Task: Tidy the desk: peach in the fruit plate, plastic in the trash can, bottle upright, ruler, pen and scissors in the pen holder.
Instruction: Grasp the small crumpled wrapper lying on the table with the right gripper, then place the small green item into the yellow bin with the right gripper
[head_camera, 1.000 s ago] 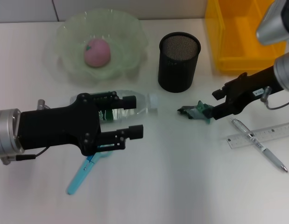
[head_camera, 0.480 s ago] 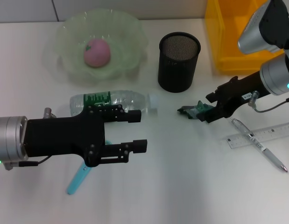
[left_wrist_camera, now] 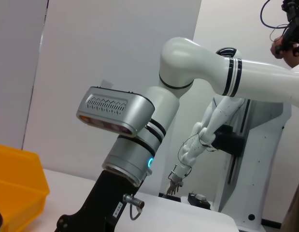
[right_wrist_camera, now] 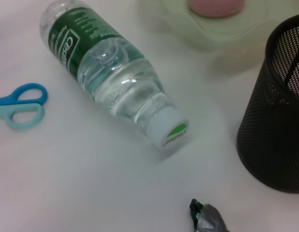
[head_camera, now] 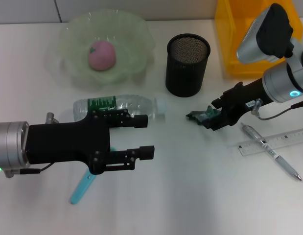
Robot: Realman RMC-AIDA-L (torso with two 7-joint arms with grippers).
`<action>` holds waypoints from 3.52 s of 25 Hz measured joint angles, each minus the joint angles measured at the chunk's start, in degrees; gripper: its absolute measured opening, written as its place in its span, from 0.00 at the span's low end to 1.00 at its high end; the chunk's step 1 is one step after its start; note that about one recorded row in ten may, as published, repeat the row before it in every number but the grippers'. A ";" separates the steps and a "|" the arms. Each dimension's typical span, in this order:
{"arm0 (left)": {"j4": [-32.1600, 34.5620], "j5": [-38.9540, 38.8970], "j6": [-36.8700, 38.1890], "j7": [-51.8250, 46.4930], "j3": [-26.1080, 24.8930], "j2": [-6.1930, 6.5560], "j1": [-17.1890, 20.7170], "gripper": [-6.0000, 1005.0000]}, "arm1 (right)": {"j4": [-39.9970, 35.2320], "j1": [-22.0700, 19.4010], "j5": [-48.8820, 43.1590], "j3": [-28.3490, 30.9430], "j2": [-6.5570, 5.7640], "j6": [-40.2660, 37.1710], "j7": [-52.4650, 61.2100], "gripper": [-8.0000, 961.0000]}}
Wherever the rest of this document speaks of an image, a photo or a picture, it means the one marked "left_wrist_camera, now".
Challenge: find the black carriage block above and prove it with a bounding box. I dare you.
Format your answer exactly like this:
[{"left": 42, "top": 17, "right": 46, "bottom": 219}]
[{"left": 212, "top": 124, "right": 246, "bottom": 159}]

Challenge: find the white robot stand column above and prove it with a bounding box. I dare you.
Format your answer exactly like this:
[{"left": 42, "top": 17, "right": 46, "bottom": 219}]
[{"left": 212, "top": 96, "right": 292, "bottom": 229}]

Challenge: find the small black device box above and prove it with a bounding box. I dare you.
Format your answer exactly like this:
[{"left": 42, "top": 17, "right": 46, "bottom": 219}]
[{"left": 187, "top": 192, "right": 212, "bottom": 210}]

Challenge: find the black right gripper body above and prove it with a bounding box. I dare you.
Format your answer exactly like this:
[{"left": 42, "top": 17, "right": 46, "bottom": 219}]
[{"left": 54, "top": 170, "right": 140, "bottom": 232}]

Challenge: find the person's forearm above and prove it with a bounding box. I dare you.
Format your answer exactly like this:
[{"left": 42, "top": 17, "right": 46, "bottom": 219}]
[{"left": 282, "top": 43, "right": 299, "bottom": 71}]

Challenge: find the right gripper connector cable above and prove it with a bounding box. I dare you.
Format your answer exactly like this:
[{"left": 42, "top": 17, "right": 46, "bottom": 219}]
[{"left": 122, "top": 193, "right": 145, "bottom": 221}]

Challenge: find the person's hand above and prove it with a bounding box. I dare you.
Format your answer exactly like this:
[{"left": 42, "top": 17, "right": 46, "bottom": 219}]
[{"left": 271, "top": 36, "right": 286, "bottom": 58}]

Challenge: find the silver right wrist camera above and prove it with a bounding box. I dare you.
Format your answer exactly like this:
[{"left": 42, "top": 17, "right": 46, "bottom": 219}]
[{"left": 76, "top": 86, "right": 155, "bottom": 138}]

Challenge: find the grey background robot hand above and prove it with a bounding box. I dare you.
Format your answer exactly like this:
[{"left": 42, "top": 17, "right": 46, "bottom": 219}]
[{"left": 164, "top": 164, "right": 184, "bottom": 197}]

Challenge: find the black hanging cable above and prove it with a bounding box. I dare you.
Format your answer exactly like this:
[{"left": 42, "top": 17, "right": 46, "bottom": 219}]
[{"left": 260, "top": 0, "right": 289, "bottom": 42}]

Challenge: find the yellow plastic bin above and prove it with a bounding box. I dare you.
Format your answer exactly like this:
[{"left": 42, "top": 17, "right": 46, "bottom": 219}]
[{"left": 0, "top": 143, "right": 50, "bottom": 232}]

